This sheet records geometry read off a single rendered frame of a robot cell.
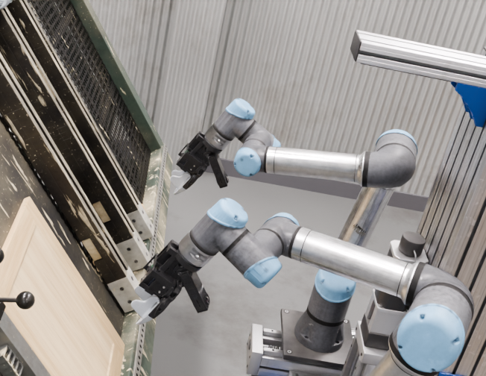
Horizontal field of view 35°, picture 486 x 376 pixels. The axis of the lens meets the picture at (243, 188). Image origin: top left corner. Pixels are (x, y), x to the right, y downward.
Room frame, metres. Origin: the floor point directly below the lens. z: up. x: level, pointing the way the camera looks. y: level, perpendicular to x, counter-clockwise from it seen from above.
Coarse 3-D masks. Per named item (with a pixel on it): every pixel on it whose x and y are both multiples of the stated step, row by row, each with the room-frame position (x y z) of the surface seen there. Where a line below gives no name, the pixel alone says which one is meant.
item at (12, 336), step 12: (0, 324) 1.27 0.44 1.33; (12, 324) 1.31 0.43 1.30; (0, 336) 1.26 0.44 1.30; (12, 336) 1.28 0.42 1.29; (12, 348) 1.27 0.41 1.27; (24, 348) 1.29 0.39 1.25; (24, 360) 1.27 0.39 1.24; (36, 360) 1.31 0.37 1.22; (24, 372) 1.27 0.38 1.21; (36, 372) 1.28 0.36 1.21; (48, 372) 1.33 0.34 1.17
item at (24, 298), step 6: (24, 294) 1.24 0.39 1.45; (30, 294) 1.25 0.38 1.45; (0, 300) 1.27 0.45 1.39; (6, 300) 1.26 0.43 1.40; (12, 300) 1.25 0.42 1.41; (18, 300) 1.23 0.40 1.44; (24, 300) 1.23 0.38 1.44; (30, 300) 1.23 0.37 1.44; (18, 306) 1.23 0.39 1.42; (24, 306) 1.23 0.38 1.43; (30, 306) 1.23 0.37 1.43
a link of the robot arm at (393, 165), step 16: (256, 144) 1.94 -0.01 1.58; (240, 160) 1.87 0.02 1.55; (256, 160) 1.86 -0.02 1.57; (272, 160) 1.88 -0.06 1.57; (288, 160) 1.87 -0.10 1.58; (304, 160) 1.87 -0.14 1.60; (320, 160) 1.87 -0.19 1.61; (336, 160) 1.86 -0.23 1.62; (352, 160) 1.86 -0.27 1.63; (368, 160) 1.85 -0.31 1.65; (384, 160) 1.85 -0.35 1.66; (400, 160) 1.86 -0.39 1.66; (304, 176) 1.87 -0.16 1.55; (320, 176) 1.86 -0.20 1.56; (336, 176) 1.85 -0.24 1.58; (352, 176) 1.85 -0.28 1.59; (368, 176) 1.83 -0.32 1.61; (384, 176) 1.83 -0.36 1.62; (400, 176) 1.85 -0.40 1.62
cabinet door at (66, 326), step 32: (32, 224) 1.69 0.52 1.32; (32, 256) 1.60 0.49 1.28; (64, 256) 1.76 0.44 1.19; (0, 288) 1.38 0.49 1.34; (32, 288) 1.51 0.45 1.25; (64, 288) 1.66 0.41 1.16; (32, 320) 1.43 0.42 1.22; (64, 320) 1.57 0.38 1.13; (96, 320) 1.73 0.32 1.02; (64, 352) 1.48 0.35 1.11; (96, 352) 1.63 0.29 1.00
